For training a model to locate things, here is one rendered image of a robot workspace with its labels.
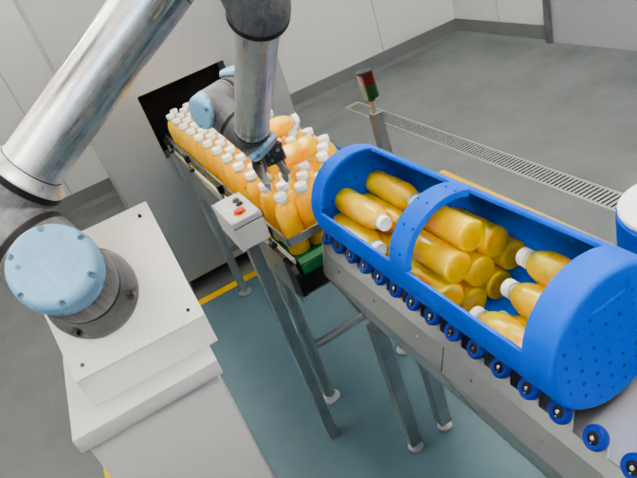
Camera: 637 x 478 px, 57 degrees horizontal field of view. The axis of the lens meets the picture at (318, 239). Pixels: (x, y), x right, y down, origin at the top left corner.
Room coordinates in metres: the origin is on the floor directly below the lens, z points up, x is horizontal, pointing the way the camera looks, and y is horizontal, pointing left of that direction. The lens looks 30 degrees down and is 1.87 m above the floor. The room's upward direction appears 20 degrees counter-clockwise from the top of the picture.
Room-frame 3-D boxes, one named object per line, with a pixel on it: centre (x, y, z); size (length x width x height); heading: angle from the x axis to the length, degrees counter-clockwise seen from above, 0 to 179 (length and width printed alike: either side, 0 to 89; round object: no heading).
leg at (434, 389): (1.53, -0.21, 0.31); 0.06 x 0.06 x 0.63; 18
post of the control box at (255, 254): (1.68, 0.21, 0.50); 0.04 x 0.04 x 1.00; 18
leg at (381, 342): (1.49, -0.08, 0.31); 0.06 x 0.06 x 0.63; 18
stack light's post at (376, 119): (2.05, -0.35, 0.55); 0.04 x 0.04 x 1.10; 18
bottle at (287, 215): (1.64, 0.07, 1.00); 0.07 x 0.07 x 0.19
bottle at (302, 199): (1.66, 0.00, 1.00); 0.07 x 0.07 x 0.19
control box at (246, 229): (1.68, 0.21, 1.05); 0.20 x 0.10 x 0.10; 18
